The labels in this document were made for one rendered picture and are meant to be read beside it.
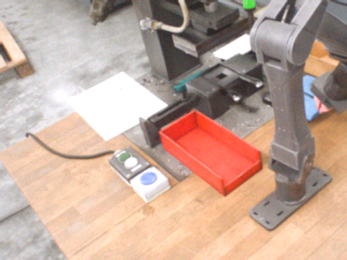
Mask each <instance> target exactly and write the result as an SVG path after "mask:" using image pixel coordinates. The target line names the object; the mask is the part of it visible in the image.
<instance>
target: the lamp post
mask: <svg viewBox="0 0 347 260"><path fill-rule="evenodd" d="M255 10H256V6H255V7H253V8H244V11H245V12H247V14H248V17H249V25H250V33H251V30H252V28H253V26H254V24H255V18H254V12H253V11H255Z"/></svg>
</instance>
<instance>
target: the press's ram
mask: <svg viewBox="0 0 347 260"><path fill-rule="evenodd" d="M185 2H186V6H187V8H188V13H189V19H191V20H194V21H196V22H193V23H192V25H190V26H188V28H187V29H186V30H185V31H184V32H176V33H174V34H173V40H174V43H175V46H176V47H177V48H180V49H182V50H184V51H185V52H186V53H190V54H192V55H194V56H196V57H200V56H202V55H203V54H205V53H207V52H209V51H211V50H213V49H215V48H216V47H218V46H220V45H221V44H223V43H225V42H227V41H229V40H231V39H233V38H235V37H236V36H238V35H240V34H241V33H243V32H245V31H247V30H249V29H250V25H249V17H248V16H244V15H242V14H240V12H239V8H237V7H234V6H231V5H229V4H226V3H222V2H220V1H218V0H213V1H212V2H211V3H210V5H205V4H204V3H203V2H202V1H199V0H185ZM159 5H160V7H162V8H165V9H168V10H169V11H172V12H174V13H177V14H180V15H181V16H184V14H183V11H182V7H181V5H180V2H179V0H159Z"/></svg>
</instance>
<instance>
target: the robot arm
mask: <svg viewBox="0 0 347 260"><path fill-rule="evenodd" d="M287 5H289V7H288V9H287V12H286V15H285V19H284V23H283V22H282V18H283V14H284V12H285V9H286V7H287ZM328 5H329V1H328V0H271V2H270V4H269V5H268V7H267V8H266V9H265V10H264V12H263V13H262V15H261V16H260V17H259V18H258V20H257V21H256V23H255V24H254V26H253V28H252V30H251V33H250V37H249V44H250V47H251V49H252V50H253V51H254V52H256V53H257V59H258V62H260V63H263V66H264V71H265V73H266V75H267V77H268V82H269V85H270V92H271V97H272V106H273V111H274V123H275V128H274V139H273V140H272V141H271V142H270V146H271V147H270V152H269V154H271V155H270V160H269V163H268V169H270V170H271V171H274V175H275V181H276V187H277V188H276V190H275V191H274V192H272V193H271V194H270V195H268V196H267V197H266V198H265V199H263V200H262V201H261V202H260V203H258V204H257V205H255V206H254V208H252V209H251V210H250V211H249V215H250V217H251V218H252V219H254V220H255V221H256V222H257V223H258V224H260V225H261V226H262V227H263V228H264V229H265V230H267V231H269V232H271V231H273V230H275V229H276V228H277V227H278V226H280V225H281V224H282V223H283V222H284V221H285V220H286V219H288V218H289V217H290V216H291V215H293V214H294V213H295V212H296V211H297V210H298V209H299V208H301V207H302V206H303V205H304V204H306V203H307V202H308V201H309V200H310V199H311V198H312V197H313V196H315V195H316V194H317V193H319V192H320V191H321V190H322V189H323V188H324V187H325V186H327V185H328V184H329V183H330V182H331V181H332V176H331V175H330V174H328V173H327V172H325V171H324V170H322V169H320V168H318V167H316V166H315V165H313V162H314V158H315V141H314V136H313V135H311V132H310V128H309V125H308V120H307V116H306V103H305V95H304V68H305V65H306V62H305V61H306V60H307V58H308V56H309V55H310V52H311V50H312V47H313V45H314V41H315V39H316V40H317V41H319V42H321V43H322V44H323V45H324V49H326V50H327V51H328V56H329V58H332V59H335V60H339V61H340V62H339V63H338V65H337V66H336V67H335V68H334V69H333V70H332V71H331V72H330V71H327V72H325V73H323V74H322V75H321V76H319V77H317V78H316V79H314V80H313V81H312V82H311V84H310V86H311V87H310V91H311V92H312V94H313V95H314V101H315V104H316V107H317V110H319V109H320V110H319V114H320V113H322V112H327V111H329V110H331V109H332V108H334V109H335V110H336V111H337V112H338V113H337V115H340V114H341V113H343V112H344V111H345V110H346V109H347V23H345V22H343V21H342V20H340V19H339V18H338V17H336V16H334V15H333V14H332V13H331V12H329V11H328V10H327V7H328Z"/></svg>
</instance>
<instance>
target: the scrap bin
mask: <svg viewBox="0 0 347 260"><path fill-rule="evenodd" d="M159 135H160V137H161V141H162V144H163V148H164V150H166V151H167V152H168V153H170V154H171V155H172V156H173V157H175V158H176V159H177V160H179V161H180V162H181V163H182V164H183V165H185V166H186V167H188V168H189V169H190V170H191V171H192V172H193V173H195V174H196V175H198V176H199V177H200V178H201V179H202V180H204V181H205V182H206V183H208V184H209V185H210V186H211V187H213V188H214V189H215V190H217V191H218V192H219V193H221V195H223V196H224V197H227V195H229V194H230V193H232V192H233V191H235V190H236V189H237V188H238V187H240V186H241V185H243V184H244V183H245V182H246V181H248V180H249V179H251V178H252V177H253V176H254V175H256V174H257V173H259V172H260V171H261V170H262V169H263V165H262V156H261V151H260V150H259V149H257V148H256V147H255V146H252V145H251V144H250V143H248V142H246V141H245V140H244V139H242V138H240V137H239V136H237V135H235V134H234V133H232V132H231V131H229V130H227V129H226V128H224V127H223V126H221V125H219V124H218V123H216V122H215V121H213V120H211V119H210V118H208V117H207V116H205V115H204V114H202V113H200V112H199V111H197V110H193V111H192V112H190V113H188V114H187V115H186V116H183V117H182V118H180V119H179V120H177V121H176V122H174V123H172V124H171V125H169V126H168V127H166V128H164V129H162V130H161V131H160V132H159Z"/></svg>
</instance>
